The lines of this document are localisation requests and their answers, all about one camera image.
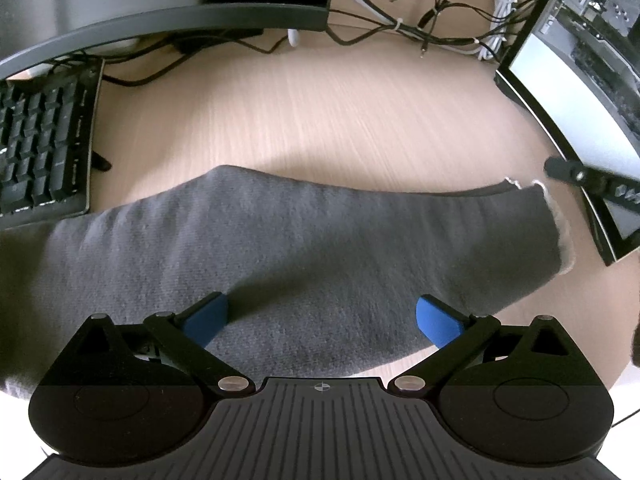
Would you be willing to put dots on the dark grey garment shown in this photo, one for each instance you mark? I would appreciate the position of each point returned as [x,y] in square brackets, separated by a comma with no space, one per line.
[300,240]

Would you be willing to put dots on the black keyboard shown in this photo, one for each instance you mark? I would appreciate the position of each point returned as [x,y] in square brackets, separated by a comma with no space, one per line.
[40,145]

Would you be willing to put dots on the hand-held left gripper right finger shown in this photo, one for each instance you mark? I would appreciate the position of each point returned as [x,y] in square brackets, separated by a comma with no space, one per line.
[437,322]

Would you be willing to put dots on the black monitor stand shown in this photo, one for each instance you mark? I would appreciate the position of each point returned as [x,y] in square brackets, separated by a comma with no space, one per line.
[200,42]

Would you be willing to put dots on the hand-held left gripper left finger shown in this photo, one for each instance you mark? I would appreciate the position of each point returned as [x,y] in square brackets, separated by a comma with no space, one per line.
[207,317]

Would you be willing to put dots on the black curved monitor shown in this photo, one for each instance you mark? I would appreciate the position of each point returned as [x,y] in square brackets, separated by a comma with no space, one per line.
[200,15]

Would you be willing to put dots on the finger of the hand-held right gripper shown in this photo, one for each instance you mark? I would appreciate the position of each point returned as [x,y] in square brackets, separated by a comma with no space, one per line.
[580,175]

